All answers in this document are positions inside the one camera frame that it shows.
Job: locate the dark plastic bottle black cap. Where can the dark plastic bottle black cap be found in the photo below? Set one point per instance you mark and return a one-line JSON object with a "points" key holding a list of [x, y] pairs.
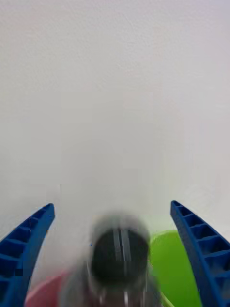
{"points": [[119, 259]]}

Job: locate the pink plastic bin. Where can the pink plastic bin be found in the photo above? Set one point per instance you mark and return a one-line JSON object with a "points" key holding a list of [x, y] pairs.
{"points": [[48, 290]]}

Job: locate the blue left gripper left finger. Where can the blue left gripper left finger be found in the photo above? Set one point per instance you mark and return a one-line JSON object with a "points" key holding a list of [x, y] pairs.
{"points": [[16, 254]]}

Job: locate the green plastic bin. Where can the green plastic bin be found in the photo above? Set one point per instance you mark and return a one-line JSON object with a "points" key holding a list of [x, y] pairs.
{"points": [[172, 263]]}

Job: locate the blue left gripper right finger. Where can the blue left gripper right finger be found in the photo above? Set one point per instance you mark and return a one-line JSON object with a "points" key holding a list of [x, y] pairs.
{"points": [[208, 254]]}

